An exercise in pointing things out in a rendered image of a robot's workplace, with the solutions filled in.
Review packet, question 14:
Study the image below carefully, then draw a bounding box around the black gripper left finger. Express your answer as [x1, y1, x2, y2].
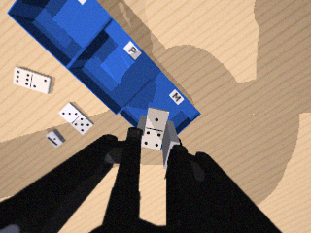
[0, 115, 147, 233]

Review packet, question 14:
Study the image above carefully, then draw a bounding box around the white domino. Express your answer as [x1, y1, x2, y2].
[13, 67, 52, 94]
[142, 107, 169, 150]
[59, 102, 93, 135]

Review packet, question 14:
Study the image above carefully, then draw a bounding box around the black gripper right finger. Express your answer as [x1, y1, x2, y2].
[162, 120, 282, 233]

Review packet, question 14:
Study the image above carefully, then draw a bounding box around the blue three-compartment bin rack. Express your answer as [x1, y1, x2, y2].
[7, 0, 200, 135]

